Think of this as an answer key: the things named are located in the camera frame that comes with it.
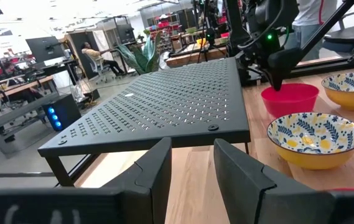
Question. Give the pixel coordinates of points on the black cabinet panel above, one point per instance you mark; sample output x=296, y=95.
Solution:
x=80, y=43

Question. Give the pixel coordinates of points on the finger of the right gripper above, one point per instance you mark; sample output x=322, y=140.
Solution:
x=284, y=62

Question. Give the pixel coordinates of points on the red plastic bowl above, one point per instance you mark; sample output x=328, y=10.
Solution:
x=291, y=102

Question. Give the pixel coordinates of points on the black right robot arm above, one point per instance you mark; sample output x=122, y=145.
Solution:
x=251, y=62

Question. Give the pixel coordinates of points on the black computer monitor with mount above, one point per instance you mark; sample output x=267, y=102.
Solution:
x=44, y=48

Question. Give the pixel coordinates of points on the black office chair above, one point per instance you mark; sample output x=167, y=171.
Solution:
x=341, y=34

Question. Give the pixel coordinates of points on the yellow bowl blue floral inside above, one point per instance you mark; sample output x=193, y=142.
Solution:
x=315, y=137
x=351, y=99

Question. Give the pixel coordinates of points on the black computer tower blue lights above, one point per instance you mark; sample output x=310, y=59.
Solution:
x=71, y=109

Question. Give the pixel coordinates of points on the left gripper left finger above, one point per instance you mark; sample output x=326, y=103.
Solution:
x=151, y=186

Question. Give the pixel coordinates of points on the storage shelf with coloured bins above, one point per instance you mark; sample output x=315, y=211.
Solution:
x=164, y=25

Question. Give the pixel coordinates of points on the black perforated metal riser shelf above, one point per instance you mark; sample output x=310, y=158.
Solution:
x=179, y=99

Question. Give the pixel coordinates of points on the snake plant in white pot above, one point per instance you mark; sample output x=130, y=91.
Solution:
x=142, y=56

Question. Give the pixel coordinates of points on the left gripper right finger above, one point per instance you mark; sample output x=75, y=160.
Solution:
x=245, y=193

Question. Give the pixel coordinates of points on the person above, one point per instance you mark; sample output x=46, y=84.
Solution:
x=310, y=12
x=94, y=53

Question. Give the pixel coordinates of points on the black tripod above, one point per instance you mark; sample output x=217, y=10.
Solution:
x=210, y=34

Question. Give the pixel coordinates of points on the white office chair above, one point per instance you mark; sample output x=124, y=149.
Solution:
x=95, y=63

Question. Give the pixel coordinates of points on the wooden workbench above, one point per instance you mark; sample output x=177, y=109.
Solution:
x=15, y=88

